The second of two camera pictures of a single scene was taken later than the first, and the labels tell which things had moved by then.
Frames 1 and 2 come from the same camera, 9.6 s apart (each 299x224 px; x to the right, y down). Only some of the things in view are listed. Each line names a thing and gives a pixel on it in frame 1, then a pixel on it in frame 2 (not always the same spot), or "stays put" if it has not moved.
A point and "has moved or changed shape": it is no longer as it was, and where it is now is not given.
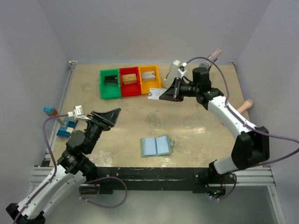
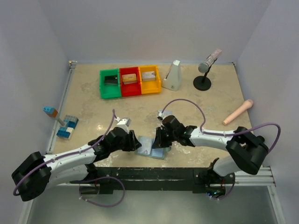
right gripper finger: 173,92 -> 160,140
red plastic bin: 131,89 stays put
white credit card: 154,93 -> 166,112
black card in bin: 111,80 stays put
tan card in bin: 131,78 stays put
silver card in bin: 148,75 stays put
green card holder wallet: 156,146 has moved or changed shape
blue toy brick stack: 65,132 stays put
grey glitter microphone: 213,57 stays put
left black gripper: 107,120 -> 132,144
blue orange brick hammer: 51,111 stays put
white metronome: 172,73 stays put
